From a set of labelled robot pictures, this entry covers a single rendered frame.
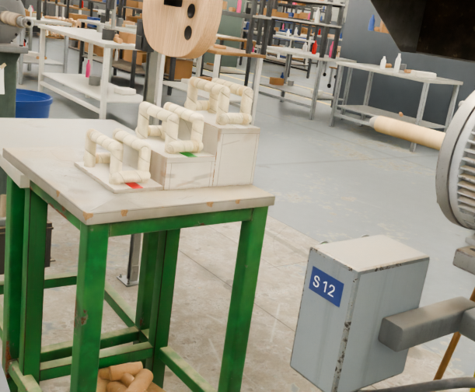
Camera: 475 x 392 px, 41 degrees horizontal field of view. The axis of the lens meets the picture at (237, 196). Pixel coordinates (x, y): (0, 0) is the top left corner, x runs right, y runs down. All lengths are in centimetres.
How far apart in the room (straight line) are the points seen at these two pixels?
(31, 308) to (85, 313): 50
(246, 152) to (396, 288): 100
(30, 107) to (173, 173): 245
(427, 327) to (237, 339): 107
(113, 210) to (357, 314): 81
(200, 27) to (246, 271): 70
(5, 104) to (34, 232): 140
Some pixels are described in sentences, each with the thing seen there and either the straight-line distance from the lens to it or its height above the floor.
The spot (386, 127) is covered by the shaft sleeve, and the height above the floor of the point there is 125.
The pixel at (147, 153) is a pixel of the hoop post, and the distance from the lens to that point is 171.
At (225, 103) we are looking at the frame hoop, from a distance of 181.
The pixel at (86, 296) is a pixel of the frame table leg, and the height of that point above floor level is 71.
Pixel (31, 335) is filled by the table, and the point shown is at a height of 36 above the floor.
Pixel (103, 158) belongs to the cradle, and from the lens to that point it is 187.
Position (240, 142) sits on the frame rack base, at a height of 106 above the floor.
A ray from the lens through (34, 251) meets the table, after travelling 202.
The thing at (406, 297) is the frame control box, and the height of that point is 106.
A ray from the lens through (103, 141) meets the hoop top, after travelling 173.
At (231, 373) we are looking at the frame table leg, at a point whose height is 36.
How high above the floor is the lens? 143
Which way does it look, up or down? 16 degrees down
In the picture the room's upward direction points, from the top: 8 degrees clockwise
